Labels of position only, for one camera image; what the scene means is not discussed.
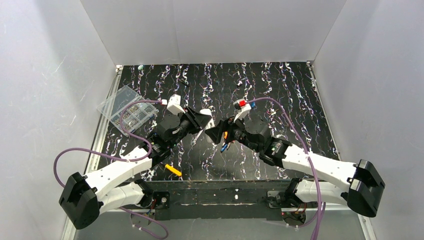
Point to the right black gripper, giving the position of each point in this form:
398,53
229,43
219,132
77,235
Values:
224,131

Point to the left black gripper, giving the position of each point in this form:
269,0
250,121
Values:
193,120

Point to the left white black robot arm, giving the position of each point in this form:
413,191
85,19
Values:
86,197

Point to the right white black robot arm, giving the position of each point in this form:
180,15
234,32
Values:
358,186

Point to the silver screwdriver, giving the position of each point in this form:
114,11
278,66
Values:
196,137

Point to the clear plastic screw organizer box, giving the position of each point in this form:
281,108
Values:
125,116

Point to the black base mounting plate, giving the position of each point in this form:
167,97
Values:
224,199

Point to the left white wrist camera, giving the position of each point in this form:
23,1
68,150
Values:
173,105

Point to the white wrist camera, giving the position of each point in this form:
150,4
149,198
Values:
173,105
242,108

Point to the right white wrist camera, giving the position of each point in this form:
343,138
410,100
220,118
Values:
242,108

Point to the orange handled pliers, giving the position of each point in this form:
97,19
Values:
227,141

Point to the aluminium frame rail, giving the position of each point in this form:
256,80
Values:
357,186

